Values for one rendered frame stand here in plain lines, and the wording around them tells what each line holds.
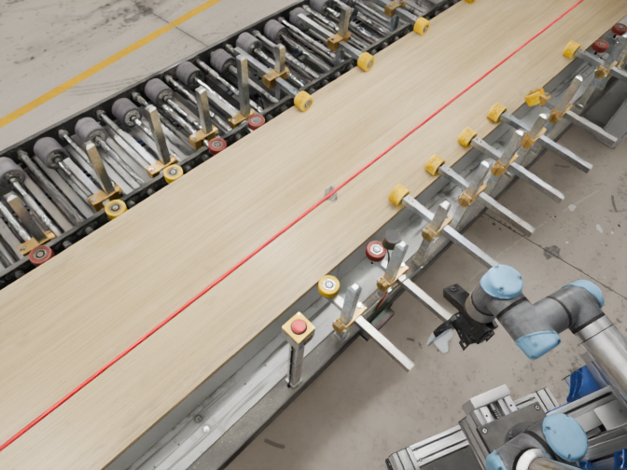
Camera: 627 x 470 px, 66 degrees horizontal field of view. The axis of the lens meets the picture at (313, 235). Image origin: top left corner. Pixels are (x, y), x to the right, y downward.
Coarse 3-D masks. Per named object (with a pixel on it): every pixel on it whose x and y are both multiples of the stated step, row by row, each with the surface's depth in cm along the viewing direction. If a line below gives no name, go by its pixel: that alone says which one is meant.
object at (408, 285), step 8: (376, 264) 196; (384, 264) 194; (400, 280) 191; (408, 280) 191; (408, 288) 190; (416, 288) 189; (416, 296) 188; (424, 296) 187; (424, 304) 188; (432, 304) 186; (440, 312) 184; (448, 312) 184
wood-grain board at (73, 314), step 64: (512, 0) 298; (576, 0) 302; (384, 64) 256; (448, 64) 260; (512, 64) 263; (320, 128) 228; (384, 128) 230; (448, 128) 233; (192, 192) 203; (256, 192) 205; (320, 192) 207; (384, 192) 209; (64, 256) 183; (128, 256) 184; (192, 256) 186; (256, 256) 188; (320, 256) 189; (0, 320) 168; (64, 320) 169; (128, 320) 170; (192, 320) 172; (256, 320) 173; (0, 384) 156; (64, 384) 157; (128, 384) 158; (192, 384) 160; (64, 448) 147; (128, 448) 150
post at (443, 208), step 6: (444, 204) 179; (450, 204) 179; (438, 210) 182; (444, 210) 179; (438, 216) 184; (444, 216) 184; (432, 222) 189; (438, 222) 186; (432, 228) 191; (438, 228) 190; (420, 246) 204; (426, 246) 201; (420, 252) 206; (426, 252) 205; (414, 258) 212; (420, 258) 209
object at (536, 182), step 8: (472, 144) 222; (480, 144) 220; (488, 152) 219; (496, 152) 218; (496, 160) 218; (512, 168) 214; (520, 168) 214; (520, 176) 214; (528, 176) 211; (536, 184) 210; (544, 184) 209; (544, 192) 210; (552, 192) 207; (560, 192) 207; (560, 200) 206
